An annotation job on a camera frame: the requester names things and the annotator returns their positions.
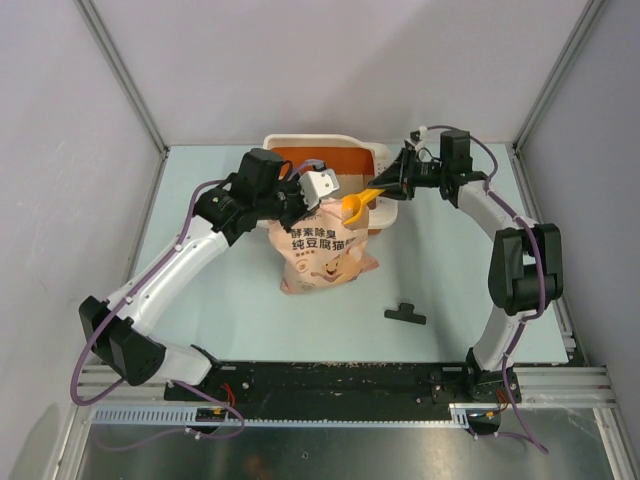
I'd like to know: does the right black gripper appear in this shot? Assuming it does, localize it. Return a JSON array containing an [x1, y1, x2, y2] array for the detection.
[[368, 146, 450, 200]]

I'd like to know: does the pink cat litter bag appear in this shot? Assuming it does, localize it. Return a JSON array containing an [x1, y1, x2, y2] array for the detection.
[[268, 199, 379, 295]]

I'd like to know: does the white orange litter box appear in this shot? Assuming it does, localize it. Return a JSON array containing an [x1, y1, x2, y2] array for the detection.
[[262, 134, 394, 199]]

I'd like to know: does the yellow plastic scoop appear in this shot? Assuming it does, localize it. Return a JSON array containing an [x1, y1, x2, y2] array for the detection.
[[341, 188, 384, 228]]

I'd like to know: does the black bag clip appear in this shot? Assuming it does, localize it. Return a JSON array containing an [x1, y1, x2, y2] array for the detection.
[[384, 302, 427, 325]]

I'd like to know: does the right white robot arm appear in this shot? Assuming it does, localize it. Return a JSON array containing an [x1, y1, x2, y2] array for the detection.
[[368, 125, 564, 401]]

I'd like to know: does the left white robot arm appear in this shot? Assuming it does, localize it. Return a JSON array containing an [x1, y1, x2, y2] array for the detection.
[[79, 148, 339, 400]]

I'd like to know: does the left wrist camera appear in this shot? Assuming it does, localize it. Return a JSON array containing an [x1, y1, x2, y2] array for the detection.
[[299, 161, 340, 211]]

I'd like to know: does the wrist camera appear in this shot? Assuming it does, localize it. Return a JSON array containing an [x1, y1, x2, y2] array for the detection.
[[408, 126, 429, 151], [299, 161, 340, 211]]

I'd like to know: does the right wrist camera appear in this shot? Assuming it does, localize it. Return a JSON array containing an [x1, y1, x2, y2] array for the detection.
[[408, 126, 429, 151]]

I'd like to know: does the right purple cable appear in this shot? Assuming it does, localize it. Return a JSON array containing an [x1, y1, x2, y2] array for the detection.
[[424, 124, 551, 456]]

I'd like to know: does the purple cable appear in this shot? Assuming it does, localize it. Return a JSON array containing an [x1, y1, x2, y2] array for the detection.
[[424, 124, 551, 456], [69, 158, 326, 451]]

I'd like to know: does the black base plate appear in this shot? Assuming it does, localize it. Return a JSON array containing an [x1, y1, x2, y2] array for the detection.
[[196, 362, 521, 422]]

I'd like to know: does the aluminium frame rail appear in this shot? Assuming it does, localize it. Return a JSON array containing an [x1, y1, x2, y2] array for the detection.
[[77, 365, 617, 408]]

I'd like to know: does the grey cable duct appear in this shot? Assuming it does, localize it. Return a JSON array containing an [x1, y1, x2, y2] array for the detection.
[[92, 406, 227, 425]]

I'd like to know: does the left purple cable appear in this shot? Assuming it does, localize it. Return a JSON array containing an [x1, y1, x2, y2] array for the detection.
[[69, 158, 326, 451]]

